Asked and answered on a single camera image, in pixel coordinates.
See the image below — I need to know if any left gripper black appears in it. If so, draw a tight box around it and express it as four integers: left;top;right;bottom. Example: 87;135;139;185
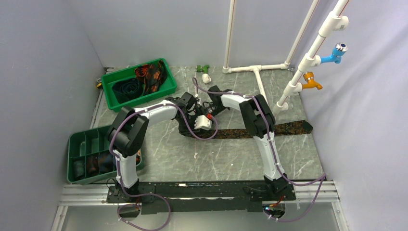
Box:
176;114;201;137

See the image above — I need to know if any brown patterned necktie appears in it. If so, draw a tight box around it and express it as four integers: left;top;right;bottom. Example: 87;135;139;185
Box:
193;120;313;139

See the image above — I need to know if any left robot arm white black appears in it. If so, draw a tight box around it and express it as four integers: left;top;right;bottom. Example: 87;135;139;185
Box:
107;92;214;202

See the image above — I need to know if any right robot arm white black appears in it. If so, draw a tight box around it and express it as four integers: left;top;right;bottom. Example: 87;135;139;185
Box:
206;86;293;200

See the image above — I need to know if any white pipe fitting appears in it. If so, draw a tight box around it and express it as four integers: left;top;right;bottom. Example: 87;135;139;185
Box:
202;73;212;84

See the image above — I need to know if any green pipe fitting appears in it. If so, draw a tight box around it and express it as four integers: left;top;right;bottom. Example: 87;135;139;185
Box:
196;64;210;74

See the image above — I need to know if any orange black tie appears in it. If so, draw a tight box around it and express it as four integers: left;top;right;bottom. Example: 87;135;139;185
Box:
134;60;168;95

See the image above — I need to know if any dark teal tie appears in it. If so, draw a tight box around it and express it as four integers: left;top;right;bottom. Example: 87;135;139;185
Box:
112;78;144;103

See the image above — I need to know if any green open tray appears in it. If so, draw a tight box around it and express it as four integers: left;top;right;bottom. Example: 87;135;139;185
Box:
101;58;177;112

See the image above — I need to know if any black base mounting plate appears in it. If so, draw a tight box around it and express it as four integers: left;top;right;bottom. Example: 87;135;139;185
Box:
106;180;296;215

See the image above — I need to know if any yellow clamp at table edge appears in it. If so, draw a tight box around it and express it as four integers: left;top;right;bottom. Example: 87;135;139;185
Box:
96;78;102;89

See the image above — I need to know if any orange faucet tap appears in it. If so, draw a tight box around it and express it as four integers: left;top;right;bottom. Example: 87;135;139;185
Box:
302;72;323;90

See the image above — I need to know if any rolled navy plaid tie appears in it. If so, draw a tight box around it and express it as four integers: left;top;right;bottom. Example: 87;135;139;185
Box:
97;153;114;173

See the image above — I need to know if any green compartment organizer tray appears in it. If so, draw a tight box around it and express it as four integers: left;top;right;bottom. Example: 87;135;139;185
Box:
67;125;143;188

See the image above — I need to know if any rolled dark red tie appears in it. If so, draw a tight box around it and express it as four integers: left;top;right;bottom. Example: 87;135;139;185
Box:
86;155;99;177

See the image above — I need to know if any rolled black tie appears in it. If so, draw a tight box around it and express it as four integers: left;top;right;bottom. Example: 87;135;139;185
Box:
73;160;85;180

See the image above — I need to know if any blue faucet tap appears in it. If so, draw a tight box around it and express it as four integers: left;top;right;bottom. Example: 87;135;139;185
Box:
320;43;348;64

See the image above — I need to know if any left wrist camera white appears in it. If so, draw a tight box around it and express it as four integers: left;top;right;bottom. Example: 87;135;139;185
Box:
194;115;212;130

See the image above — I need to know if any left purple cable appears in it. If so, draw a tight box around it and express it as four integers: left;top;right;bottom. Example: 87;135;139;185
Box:
109;103;219;231

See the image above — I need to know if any aluminium rail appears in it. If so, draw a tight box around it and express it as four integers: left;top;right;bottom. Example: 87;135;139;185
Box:
59;181;340;206

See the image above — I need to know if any white pvc pipe frame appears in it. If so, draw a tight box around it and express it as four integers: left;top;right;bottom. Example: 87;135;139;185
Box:
222;0;349;115

